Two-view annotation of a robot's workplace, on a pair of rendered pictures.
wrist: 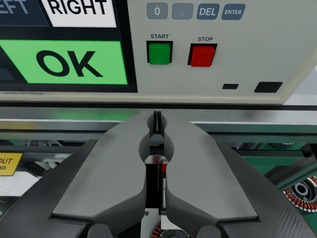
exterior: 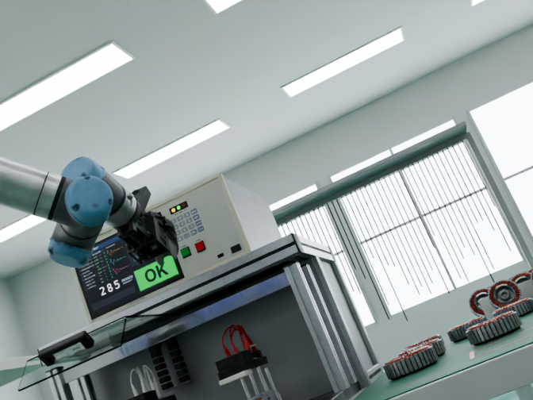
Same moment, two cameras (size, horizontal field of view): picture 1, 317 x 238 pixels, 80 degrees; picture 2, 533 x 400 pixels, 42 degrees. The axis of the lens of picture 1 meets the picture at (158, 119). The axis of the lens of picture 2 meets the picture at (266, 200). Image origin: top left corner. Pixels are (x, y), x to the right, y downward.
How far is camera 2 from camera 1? 1.51 m
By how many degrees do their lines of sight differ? 69
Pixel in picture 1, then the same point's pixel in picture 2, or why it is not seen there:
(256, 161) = (259, 290)
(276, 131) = (246, 260)
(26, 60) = (141, 277)
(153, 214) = not seen: outside the picture
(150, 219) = not seen: outside the picture
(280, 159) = (271, 281)
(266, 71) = (228, 241)
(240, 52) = (212, 239)
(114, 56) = (170, 261)
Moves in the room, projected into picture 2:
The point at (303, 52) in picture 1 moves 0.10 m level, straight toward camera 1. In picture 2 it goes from (233, 229) to (196, 238)
